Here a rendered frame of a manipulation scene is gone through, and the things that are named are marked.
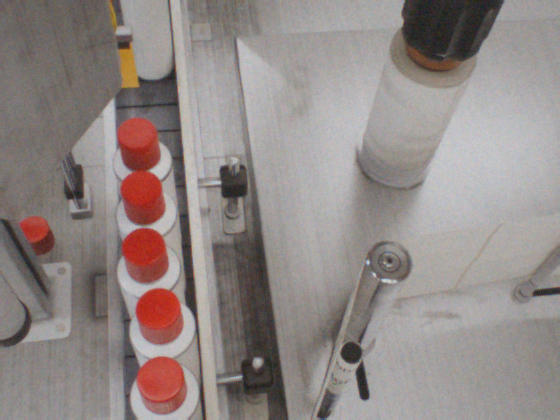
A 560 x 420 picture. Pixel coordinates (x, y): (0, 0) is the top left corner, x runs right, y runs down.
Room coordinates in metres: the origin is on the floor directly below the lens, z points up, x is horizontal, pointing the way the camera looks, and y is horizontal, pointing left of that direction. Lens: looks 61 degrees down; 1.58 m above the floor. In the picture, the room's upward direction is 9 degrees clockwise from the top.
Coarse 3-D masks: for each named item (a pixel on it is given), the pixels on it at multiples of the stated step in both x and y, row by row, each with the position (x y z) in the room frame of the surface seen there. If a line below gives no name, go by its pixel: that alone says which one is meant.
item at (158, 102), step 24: (168, 0) 0.67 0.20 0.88; (120, 24) 0.62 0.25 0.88; (120, 96) 0.51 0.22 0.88; (144, 96) 0.52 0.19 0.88; (168, 96) 0.52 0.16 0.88; (120, 120) 0.48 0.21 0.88; (168, 120) 0.49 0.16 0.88; (168, 144) 0.45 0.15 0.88; (192, 264) 0.31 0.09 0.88; (192, 288) 0.28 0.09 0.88; (192, 312) 0.26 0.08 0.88
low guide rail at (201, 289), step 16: (176, 0) 0.64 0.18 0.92; (176, 16) 0.62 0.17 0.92; (176, 32) 0.59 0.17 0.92; (176, 48) 0.57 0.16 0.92; (176, 64) 0.54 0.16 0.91; (192, 144) 0.44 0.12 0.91; (192, 160) 0.42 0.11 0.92; (192, 176) 0.40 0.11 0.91; (192, 192) 0.38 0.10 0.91; (192, 208) 0.36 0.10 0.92; (192, 224) 0.34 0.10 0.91; (192, 240) 0.32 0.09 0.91; (208, 304) 0.25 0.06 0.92; (208, 320) 0.24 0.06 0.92; (208, 336) 0.22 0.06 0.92; (208, 352) 0.21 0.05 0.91; (208, 368) 0.19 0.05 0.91; (208, 384) 0.18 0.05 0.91; (208, 400) 0.16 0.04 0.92; (208, 416) 0.15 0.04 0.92
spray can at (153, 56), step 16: (128, 0) 0.54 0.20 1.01; (144, 0) 0.54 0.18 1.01; (160, 0) 0.55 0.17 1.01; (128, 16) 0.54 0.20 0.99; (144, 16) 0.54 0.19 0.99; (160, 16) 0.55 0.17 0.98; (144, 32) 0.54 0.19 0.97; (160, 32) 0.55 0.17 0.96; (144, 48) 0.54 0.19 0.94; (160, 48) 0.55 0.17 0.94; (144, 64) 0.54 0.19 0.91; (160, 64) 0.54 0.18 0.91; (144, 80) 0.54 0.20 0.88; (160, 80) 0.54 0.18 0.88
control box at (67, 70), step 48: (0, 0) 0.17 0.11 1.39; (48, 0) 0.19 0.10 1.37; (96, 0) 0.21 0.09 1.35; (0, 48) 0.16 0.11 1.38; (48, 48) 0.18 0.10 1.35; (96, 48) 0.21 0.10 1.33; (0, 96) 0.16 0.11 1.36; (48, 96) 0.18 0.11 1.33; (96, 96) 0.20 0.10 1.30; (0, 144) 0.15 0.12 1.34; (48, 144) 0.17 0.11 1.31; (0, 192) 0.14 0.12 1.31
